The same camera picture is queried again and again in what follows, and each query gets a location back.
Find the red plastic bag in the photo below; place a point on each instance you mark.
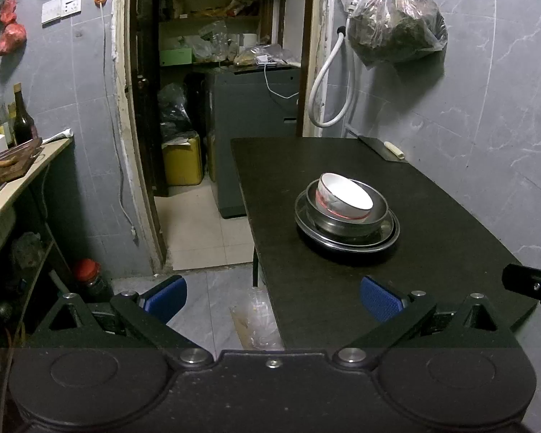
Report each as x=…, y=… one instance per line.
x=11, y=38
x=8, y=13

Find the black plastic bag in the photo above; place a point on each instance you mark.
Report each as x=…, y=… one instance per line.
x=176, y=108

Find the white ceramic bowl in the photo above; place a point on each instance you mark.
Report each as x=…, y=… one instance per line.
x=342, y=218
x=347, y=191

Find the white door frame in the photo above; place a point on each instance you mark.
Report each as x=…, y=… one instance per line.
x=121, y=99

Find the dark wooden door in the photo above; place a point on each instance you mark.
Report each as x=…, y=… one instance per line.
x=146, y=99

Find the steel plate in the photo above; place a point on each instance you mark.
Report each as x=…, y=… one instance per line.
x=356, y=240
x=347, y=249

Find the clear oil bottle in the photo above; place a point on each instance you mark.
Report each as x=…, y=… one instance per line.
x=6, y=117

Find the white squeeze tube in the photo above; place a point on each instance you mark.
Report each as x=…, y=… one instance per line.
x=58, y=135

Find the cluttered storage shelf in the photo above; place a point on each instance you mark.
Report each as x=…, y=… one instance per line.
x=185, y=19

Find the green box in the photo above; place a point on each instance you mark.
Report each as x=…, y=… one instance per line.
x=176, y=57

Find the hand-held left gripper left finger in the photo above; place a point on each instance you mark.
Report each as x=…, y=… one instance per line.
x=167, y=297

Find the steel bowl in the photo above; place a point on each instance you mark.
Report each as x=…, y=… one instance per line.
x=374, y=216

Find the grey cabinet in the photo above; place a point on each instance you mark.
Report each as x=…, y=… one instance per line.
x=248, y=144

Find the red lid jar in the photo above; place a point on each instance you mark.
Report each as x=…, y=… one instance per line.
x=88, y=270

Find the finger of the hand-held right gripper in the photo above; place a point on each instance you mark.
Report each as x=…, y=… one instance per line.
x=527, y=282

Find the plastic jerrycan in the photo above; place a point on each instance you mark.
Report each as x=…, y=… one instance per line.
x=182, y=162

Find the cream kitchen counter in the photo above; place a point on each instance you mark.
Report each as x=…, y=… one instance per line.
x=49, y=153

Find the dark glass bottle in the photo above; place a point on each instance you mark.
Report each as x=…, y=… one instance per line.
x=23, y=121

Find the white wall switch panel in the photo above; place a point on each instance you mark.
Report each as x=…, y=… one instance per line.
x=72, y=3
x=52, y=12

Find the clear plastic bag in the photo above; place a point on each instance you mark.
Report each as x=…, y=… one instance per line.
x=257, y=320

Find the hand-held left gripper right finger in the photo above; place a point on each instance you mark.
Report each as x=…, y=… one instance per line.
x=378, y=300

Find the plastic bag of greens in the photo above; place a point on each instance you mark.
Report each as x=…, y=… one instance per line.
x=396, y=27

